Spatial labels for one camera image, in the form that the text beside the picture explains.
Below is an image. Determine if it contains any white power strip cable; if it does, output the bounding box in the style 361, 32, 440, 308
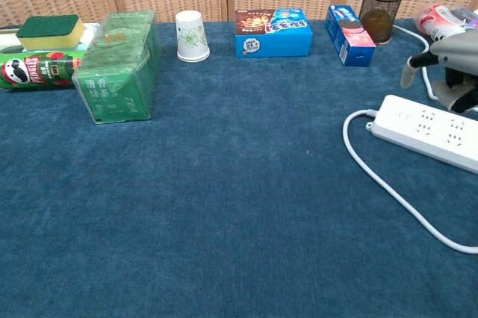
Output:
342, 23, 478, 255

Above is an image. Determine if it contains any green tea box pack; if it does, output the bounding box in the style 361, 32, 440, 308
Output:
71, 9, 158, 125

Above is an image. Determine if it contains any black mesh pen holder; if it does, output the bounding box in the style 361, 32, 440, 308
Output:
358, 0, 406, 46

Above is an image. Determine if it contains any wide blue Oreo box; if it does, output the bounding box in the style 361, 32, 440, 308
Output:
234, 7, 313, 59

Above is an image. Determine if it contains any blue tablecloth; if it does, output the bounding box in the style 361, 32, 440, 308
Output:
0, 18, 478, 318

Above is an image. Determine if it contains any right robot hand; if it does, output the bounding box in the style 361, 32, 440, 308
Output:
400, 31, 478, 113

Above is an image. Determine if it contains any narrow blue Oreo box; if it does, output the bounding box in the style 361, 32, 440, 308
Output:
323, 4, 376, 68

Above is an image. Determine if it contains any green and yellow sponge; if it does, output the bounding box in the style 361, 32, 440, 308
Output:
15, 13, 86, 50

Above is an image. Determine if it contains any red white snack bag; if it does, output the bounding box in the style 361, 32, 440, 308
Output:
415, 2, 478, 43

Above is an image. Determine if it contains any white floral paper cup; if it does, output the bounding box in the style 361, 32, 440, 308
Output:
175, 10, 211, 63

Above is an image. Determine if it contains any white power strip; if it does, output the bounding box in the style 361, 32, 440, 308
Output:
365, 94, 478, 175

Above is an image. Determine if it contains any green Pringles can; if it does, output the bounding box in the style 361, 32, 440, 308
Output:
0, 49, 88, 91

